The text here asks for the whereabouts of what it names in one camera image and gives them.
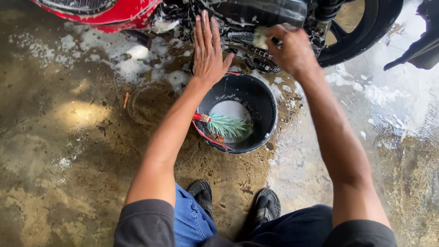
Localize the red and black motorcycle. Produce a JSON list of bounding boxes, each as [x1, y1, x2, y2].
[[29, 0, 405, 75]]

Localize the red handled teal bristle brush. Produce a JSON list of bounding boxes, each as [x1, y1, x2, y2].
[[192, 112, 254, 139]]

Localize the blue jeans trousers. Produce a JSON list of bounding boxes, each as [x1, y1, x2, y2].
[[174, 183, 334, 247]]

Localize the person's left hand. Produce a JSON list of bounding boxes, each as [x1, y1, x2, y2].
[[192, 10, 236, 88]]

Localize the black shoe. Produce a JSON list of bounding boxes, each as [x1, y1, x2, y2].
[[253, 188, 282, 226], [187, 179, 214, 221]]

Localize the yellow foam sponge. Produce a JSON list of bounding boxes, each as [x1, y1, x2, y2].
[[252, 27, 271, 51]]

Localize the person's right hand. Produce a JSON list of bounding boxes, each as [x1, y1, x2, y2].
[[265, 23, 320, 79]]

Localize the black plastic bucket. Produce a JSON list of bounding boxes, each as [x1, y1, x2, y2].
[[192, 72, 278, 154]]

